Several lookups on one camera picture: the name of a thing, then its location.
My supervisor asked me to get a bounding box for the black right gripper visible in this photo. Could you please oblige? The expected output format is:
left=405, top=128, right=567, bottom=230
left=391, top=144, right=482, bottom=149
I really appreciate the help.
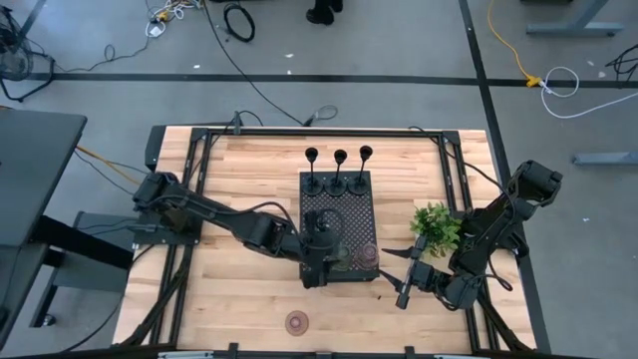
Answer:
left=377, top=235, right=450, bottom=310

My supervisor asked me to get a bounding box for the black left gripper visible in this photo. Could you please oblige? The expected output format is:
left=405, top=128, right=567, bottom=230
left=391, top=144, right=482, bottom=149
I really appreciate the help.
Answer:
left=299, top=226, right=350, bottom=291

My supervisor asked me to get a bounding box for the clear ribbed glass candle holder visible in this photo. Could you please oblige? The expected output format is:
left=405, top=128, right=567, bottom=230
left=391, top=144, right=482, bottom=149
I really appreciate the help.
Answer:
left=329, top=243, right=353, bottom=273

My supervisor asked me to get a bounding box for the black perforated metal shelf riser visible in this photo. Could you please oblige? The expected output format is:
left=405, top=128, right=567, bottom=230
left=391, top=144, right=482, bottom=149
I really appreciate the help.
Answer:
left=297, top=170, right=381, bottom=283

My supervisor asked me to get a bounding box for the green plant in white pot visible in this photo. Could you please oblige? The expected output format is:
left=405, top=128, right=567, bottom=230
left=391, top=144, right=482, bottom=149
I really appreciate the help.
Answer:
left=409, top=201, right=463, bottom=259

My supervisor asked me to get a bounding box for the grey desk foot bar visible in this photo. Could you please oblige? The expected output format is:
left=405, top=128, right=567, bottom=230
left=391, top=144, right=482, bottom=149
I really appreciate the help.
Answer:
left=571, top=152, right=638, bottom=168

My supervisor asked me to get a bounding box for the person's shoe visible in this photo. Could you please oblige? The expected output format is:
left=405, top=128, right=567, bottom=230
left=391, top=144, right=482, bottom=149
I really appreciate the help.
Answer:
left=305, top=0, right=345, bottom=27

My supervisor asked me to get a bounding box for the grey desk leg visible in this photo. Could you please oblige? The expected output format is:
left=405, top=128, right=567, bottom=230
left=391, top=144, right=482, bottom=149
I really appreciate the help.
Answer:
left=525, top=0, right=625, bottom=38

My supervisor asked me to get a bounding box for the dark grey desk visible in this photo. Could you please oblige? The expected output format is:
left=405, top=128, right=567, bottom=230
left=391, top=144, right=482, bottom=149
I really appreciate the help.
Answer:
left=0, top=108, right=134, bottom=345

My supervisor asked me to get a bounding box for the black floor fan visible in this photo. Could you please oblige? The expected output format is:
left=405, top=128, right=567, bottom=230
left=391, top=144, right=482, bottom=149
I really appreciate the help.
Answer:
left=0, top=4, right=57, bottom=104

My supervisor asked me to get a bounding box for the black table frame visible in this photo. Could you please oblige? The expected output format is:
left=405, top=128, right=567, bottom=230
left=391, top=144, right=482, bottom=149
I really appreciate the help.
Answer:
left=113, top=126, right=537, bottom=359

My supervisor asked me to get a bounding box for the white floor cable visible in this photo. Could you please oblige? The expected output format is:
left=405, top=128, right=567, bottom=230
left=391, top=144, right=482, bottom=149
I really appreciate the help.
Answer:
left=539, top=66, right=638, bottom=121

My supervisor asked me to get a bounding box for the yellow extension cable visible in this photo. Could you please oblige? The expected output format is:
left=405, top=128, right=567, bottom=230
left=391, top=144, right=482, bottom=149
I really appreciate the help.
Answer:
left=486, top=0, right=543, bottom=89

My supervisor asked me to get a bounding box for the orange cable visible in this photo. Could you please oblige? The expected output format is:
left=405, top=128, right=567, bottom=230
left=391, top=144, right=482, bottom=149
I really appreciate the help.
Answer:
left=74, top=144, right=144, bottom=187

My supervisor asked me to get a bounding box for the coiled black cable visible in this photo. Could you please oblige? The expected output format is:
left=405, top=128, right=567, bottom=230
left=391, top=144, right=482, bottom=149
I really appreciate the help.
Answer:
left=222, top=2, right=257, bottom=44

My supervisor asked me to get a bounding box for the white cable bundle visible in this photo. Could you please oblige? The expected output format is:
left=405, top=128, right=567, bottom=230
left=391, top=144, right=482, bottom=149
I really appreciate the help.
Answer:
left=144, top=0, right=203, bottom=39

